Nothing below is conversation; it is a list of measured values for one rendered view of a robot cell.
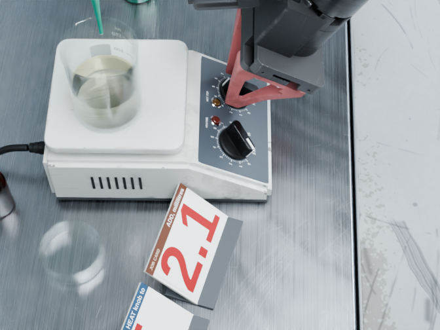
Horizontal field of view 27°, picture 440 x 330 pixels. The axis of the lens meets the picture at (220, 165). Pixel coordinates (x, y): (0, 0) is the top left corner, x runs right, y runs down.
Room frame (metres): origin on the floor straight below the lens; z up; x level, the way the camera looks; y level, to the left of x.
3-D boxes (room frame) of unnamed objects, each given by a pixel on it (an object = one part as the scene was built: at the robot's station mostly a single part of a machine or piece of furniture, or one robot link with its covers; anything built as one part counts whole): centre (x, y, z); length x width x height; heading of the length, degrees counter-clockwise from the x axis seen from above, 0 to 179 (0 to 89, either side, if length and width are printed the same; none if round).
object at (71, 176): (0.48, 0.06, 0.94); 0.22 x 0.13 x 0.08; 89
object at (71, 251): (0.36, 0.13, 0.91); 0.06 x 0.06 x 0.02
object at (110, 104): (0.46, 0.09, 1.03); 0.07 x 0.06 x 0.08; 52
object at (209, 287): (0.36, 0.02, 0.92); 0.09 x 0.06 x 0.04; 163
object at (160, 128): (0.48, 0.09, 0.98); 0.12 x 0.12 x 0.01; 89
